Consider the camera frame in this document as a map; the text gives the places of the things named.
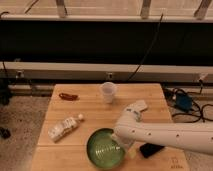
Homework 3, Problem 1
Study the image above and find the white sponge block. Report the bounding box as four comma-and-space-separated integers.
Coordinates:
131, 100, 148, 112

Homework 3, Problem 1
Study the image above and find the blue power adapter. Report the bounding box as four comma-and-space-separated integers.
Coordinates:
175, 94, 192, 112

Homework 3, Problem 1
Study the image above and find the green ceramic bowl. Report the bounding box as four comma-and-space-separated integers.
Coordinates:
86, 128, 125, 170

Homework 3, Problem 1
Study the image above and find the black smartphone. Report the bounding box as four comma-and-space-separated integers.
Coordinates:
139, 143, 163, 158

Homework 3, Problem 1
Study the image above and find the crushed plastic bottle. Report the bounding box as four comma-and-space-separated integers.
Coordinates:
48, 114, 84, 142

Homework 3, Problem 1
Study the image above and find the red chili pepper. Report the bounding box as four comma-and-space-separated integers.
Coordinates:
59, 93, 78, 101

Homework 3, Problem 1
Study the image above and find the clear plastic cup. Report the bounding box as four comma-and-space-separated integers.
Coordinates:
100, 82, 117, 104

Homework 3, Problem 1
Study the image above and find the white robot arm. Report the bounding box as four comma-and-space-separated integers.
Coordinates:
112, 106, 213, 155

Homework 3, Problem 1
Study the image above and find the black hanging cable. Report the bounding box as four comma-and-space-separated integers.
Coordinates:
125, 13, 165, 83

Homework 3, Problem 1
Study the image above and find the black object on floor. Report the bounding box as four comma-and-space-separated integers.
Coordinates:
0, 127, 11, 139

